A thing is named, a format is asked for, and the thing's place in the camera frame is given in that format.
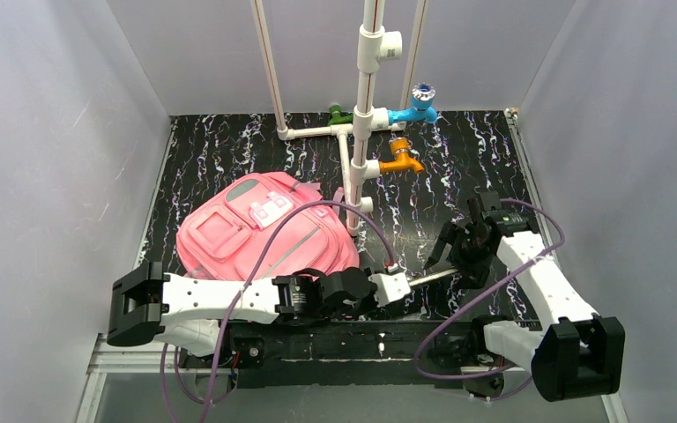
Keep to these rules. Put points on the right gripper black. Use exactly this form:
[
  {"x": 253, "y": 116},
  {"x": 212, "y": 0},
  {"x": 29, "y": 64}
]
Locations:
[{"x": 452, "y": 245}]

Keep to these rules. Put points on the pink student backpack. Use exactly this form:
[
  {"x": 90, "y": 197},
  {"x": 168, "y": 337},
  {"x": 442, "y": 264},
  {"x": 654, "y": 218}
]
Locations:
[{"x": 268, "y": 222}]

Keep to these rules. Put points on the green cover book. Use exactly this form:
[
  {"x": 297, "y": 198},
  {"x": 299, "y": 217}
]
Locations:
[{"x": 432, "y": 278}]

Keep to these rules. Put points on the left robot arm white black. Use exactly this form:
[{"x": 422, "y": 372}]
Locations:
[{"x": 149, "y": 304}]

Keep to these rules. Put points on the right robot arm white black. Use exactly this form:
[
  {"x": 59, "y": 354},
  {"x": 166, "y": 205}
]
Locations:
[{"x": 578, "y": 353}]

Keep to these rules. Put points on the orange tap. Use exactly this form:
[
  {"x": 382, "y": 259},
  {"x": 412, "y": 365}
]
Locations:
[{"x": 402, "y": 158}]

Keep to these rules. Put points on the blue tap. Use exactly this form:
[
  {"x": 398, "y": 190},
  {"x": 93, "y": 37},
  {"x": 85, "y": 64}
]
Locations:
[{"x": 421, "y": 109}]

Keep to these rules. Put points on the green pipe valve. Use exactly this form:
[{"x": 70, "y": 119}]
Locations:
[{"x": 338, "y": 116}]

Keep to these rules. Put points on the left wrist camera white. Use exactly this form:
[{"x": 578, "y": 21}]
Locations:
[{"x": 391, "y": 285}]

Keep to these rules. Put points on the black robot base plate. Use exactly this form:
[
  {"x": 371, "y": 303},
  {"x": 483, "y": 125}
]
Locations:
[{"x": 360, "y": 353}]

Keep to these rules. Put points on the white PVC pipe frame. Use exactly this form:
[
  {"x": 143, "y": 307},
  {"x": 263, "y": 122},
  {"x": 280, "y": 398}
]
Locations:
[{"x": 375, "y": 45}]

